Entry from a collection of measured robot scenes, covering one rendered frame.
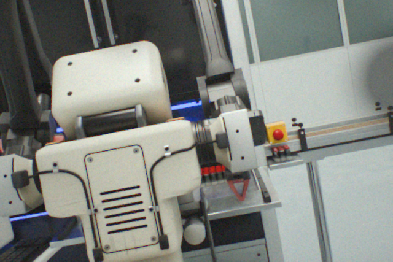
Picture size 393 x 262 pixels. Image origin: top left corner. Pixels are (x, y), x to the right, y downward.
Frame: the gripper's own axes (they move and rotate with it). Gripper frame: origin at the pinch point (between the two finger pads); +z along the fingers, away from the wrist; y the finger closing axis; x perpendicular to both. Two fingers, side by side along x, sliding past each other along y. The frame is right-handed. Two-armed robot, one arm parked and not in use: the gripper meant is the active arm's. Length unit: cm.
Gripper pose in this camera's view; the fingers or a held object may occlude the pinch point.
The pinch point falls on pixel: (241, 197)
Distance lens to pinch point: 139.0
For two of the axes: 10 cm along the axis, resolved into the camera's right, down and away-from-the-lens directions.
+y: 0.1, -1.4, 9.9
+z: 1.9, 9.7, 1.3
